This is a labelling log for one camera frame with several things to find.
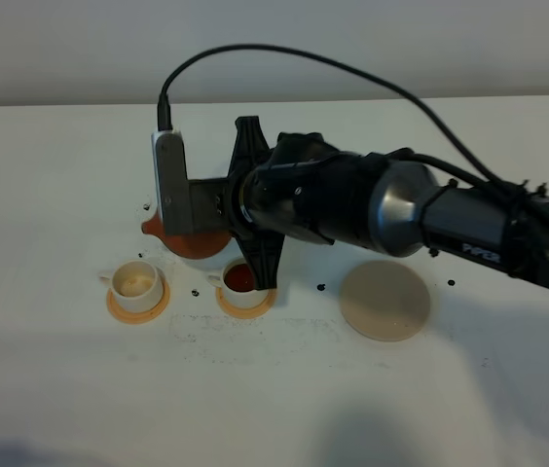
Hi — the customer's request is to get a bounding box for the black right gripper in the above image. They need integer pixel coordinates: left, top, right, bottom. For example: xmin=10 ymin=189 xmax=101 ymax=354
xmin=223 ymin=116 xmax=285 ymax=290

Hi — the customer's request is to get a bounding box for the brown clay teapot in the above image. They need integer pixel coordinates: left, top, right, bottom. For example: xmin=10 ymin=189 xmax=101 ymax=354
xmin=141 ymin=211 xmax=232 ymax=260

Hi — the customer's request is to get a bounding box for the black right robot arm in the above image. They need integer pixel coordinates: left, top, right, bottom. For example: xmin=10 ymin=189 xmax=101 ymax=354
xmin=226 ymin=117 xmax=549 ymax=290

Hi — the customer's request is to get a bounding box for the beige round teapot coaster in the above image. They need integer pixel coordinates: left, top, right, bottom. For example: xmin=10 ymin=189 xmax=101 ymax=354
xmin=339 ymin=261 xmax=433 ymax=342

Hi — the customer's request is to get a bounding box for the white right teacup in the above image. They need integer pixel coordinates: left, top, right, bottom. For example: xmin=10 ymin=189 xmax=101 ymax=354
xmin=206 ymin=258 xmax=269 ymax=309

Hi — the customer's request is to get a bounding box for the white teacup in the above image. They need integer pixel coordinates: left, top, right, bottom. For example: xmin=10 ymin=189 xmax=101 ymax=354
xmin=97 ymin=260 xmax=164 ymax=314
xmin=206 ymin=258 xmax=269 ymax=309

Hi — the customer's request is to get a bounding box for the orange right cup coaster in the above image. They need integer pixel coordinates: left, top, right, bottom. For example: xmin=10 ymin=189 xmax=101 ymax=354
xmin=215 ymin=288 xmax=277 ymax=319

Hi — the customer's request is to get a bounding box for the orange cup coaster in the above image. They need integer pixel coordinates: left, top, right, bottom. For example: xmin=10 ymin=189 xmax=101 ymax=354
xmin=215 ymin=288 xmax=277 ymax=319
xmin=105 ymin=279 xmax=170 ymax=325

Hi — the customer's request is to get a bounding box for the white left teacup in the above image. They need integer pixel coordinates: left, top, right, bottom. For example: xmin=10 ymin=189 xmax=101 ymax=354
xmin=97 ymin=260 xmax=164 ymax=314

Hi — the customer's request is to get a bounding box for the orange left cup coaster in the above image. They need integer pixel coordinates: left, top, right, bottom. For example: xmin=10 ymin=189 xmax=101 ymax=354
xmin=105 ymin=279 xmax=170 ymax=325

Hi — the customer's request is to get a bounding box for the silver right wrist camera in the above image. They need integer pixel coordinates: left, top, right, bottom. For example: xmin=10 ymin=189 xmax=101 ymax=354
xmin=152 ymin=130 xmax=229 ymax=235

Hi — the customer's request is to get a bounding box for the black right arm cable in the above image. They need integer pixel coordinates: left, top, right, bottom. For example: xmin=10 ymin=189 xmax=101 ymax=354
xmin=157 ymin=44 xmax=549 ymax=230

